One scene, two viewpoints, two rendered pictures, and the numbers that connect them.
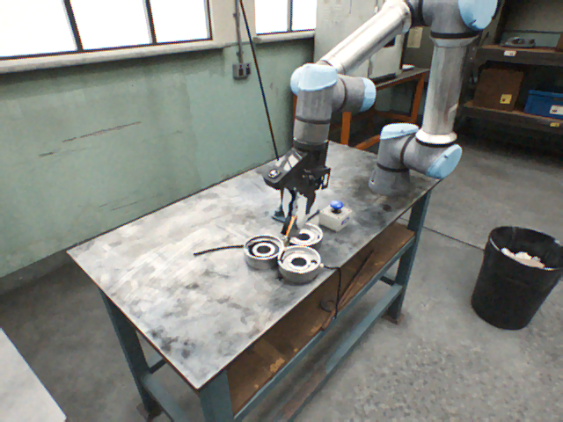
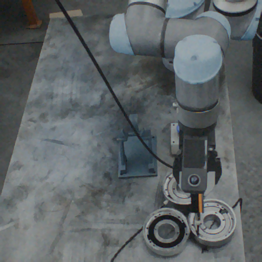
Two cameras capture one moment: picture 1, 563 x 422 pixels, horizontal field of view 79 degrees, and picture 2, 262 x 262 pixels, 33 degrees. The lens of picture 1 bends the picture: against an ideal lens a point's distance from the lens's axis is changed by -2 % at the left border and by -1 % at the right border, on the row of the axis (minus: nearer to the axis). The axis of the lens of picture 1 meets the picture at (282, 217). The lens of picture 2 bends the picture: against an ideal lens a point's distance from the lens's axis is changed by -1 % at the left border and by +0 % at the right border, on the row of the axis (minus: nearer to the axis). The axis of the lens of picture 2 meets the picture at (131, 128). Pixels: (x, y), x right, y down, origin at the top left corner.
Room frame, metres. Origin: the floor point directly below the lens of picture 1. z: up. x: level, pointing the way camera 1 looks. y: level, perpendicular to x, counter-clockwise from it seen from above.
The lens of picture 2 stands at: (0.35, 0.31, 1.75)
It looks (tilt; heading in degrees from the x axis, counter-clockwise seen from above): 50 degrees down; 330
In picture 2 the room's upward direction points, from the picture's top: 11 degrees counter-clockwise
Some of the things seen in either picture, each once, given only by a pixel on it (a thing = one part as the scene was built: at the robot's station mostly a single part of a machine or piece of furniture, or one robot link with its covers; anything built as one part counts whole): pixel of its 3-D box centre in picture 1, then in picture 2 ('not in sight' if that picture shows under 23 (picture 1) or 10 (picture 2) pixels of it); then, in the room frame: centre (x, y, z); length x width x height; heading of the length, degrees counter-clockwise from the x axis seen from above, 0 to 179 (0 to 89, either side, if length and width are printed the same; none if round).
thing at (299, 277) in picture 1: (298, 265); (211, 223); (0.68, -0.04, 0.82); 0.10 x 0.10 x 0.04
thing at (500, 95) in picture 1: (500, 87); not in sight; (3.66, -2.22, 0.64); 0.49 x 0.40 x 0.37; 53
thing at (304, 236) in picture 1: (303, 239); (184, 189); (0.78, -0.06, 0.82); 0.10 x 0.10 x 0.04
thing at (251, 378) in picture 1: (288, 293); not in sight; (1.00, -0.02, 0.40); 1.17 x 0.59 x 0.80; 138
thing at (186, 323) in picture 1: (289, 207); (120, 151); (1.00, -0.02, 0.79); 1.20 x 0.60 x 0.02; 138
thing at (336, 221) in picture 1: (336, 215); (185, 136); (0.90, -0.17, 0.82); 0.08 x 0.07 x 0.05; 138
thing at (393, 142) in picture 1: (398, 144); (187, 13); (1.14, -0.40, 0.97); 0.13 x 0.12 x 0.14; 35
